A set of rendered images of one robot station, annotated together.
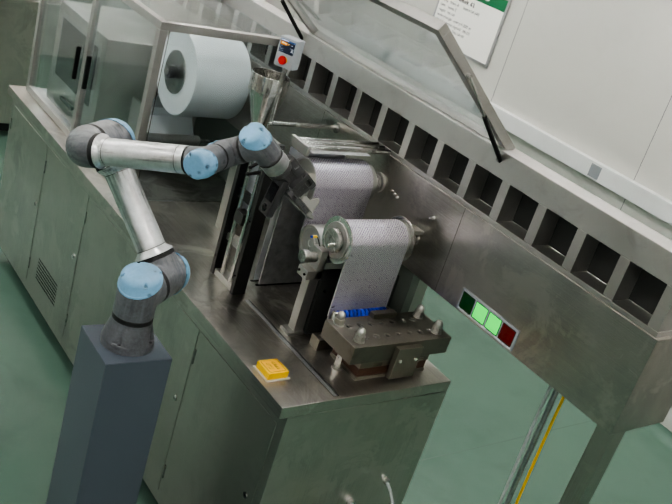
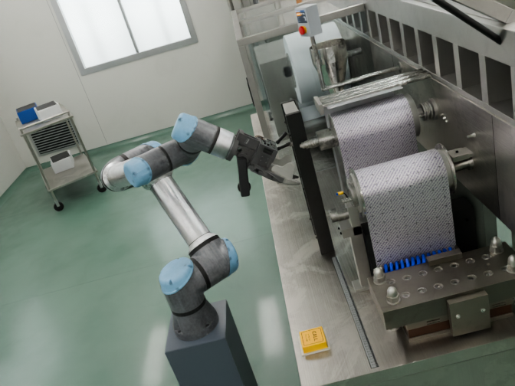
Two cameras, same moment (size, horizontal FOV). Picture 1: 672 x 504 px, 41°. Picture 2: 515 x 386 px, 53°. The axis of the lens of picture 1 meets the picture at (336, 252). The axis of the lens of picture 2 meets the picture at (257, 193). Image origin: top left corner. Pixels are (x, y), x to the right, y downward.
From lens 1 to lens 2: 164 cm
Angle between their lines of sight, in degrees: 41
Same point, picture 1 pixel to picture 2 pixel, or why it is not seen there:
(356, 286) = (398, 234)
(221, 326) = (292, 292)
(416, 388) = (495, 344)
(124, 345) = (182, 332)
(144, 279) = (171, 276)
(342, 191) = (375, 135)
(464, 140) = (467, 33)
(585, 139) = not seen: outside the picture
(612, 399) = not seen: outside the picture
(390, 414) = (470, 375)
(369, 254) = (395, 199)
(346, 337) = (379, 298)
